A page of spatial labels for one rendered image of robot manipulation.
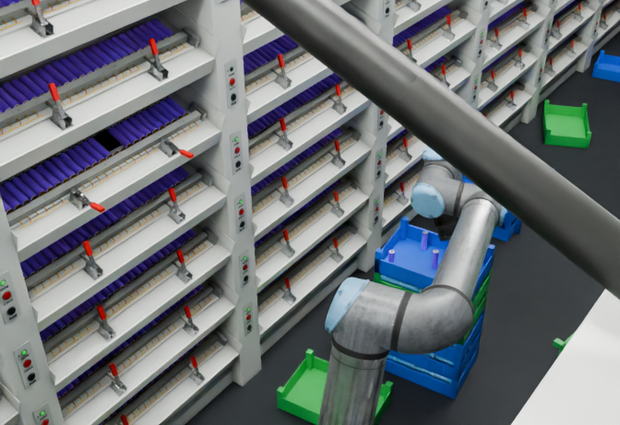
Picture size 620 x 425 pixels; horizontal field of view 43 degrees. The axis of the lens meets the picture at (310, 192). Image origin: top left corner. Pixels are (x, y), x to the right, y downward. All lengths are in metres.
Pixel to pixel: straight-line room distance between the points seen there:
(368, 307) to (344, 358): 0.12
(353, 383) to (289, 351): 1.16
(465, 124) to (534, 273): 2.79
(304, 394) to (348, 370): 1.04
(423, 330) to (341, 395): 0.22
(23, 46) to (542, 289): 2.10
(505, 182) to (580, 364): 0.08
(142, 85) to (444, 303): 0.81
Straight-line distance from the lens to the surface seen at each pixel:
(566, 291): 3.07
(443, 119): 0.34
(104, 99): 1.76
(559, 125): 4.07
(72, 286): 1.89
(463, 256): 1.71
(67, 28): 1.62
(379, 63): 0.35
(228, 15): 1.92
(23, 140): 1.65
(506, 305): 2.95
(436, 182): 2.01
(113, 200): 1.83
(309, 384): 2.61
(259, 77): 2.18
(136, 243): 1.97
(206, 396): 2.56
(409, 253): 2.48
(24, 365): 1.87
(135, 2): 1.71
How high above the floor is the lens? 1.96
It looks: 35 degrees down
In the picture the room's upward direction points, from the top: straight up
